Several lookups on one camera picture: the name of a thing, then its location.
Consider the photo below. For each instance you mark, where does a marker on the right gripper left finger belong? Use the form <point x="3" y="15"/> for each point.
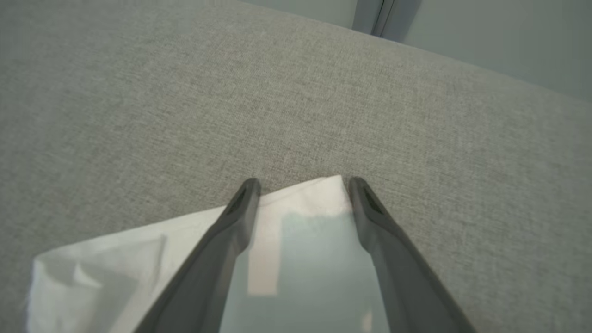
<point x="208" y="273"/>

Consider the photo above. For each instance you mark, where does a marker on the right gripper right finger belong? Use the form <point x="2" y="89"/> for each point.
<point x="402" y="277"/>

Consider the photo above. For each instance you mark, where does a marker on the red white number three jersey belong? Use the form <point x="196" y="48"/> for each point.
<point x="138" y="249"/>

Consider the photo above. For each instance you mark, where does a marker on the grey fabric sofa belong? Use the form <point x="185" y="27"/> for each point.
<point x="277" y="92"/>

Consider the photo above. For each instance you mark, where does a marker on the grey metal partition post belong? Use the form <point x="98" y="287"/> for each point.
<point x="370" y="14"/>

